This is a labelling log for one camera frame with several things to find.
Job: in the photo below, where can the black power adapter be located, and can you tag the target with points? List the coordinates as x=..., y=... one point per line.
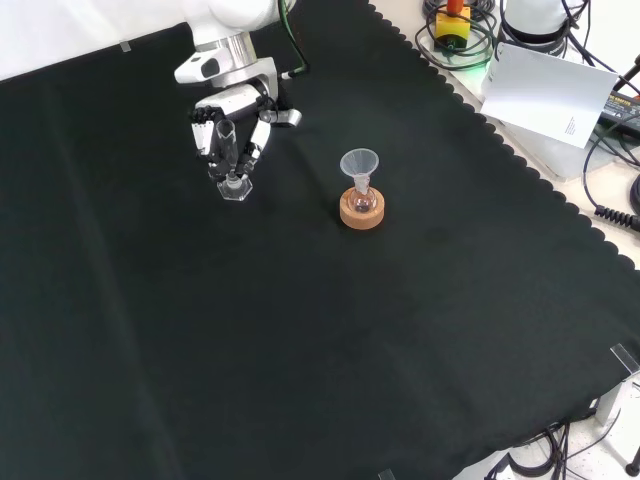
x=622, y=111

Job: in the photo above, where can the round-bottom glass flask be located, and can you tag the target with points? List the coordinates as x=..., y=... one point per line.
x=363, y=200

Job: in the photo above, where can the aluminium bench frame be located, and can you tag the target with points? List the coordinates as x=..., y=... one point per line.
x=617, y=400

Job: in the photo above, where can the yellow stop button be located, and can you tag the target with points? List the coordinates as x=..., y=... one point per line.
x=452, y=29

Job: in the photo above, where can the pale board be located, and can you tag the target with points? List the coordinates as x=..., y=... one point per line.
x=547, y=95

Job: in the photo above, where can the black cloth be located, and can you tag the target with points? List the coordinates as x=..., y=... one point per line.
x=300, y=325

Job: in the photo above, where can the clear graduated cylinder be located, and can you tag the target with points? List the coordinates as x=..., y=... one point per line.
x=234, y=190

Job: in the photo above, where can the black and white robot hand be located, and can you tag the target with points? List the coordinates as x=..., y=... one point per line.
x=235, y=100

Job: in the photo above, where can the clear plastic funnel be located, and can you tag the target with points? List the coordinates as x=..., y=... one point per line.
x=359, y=163

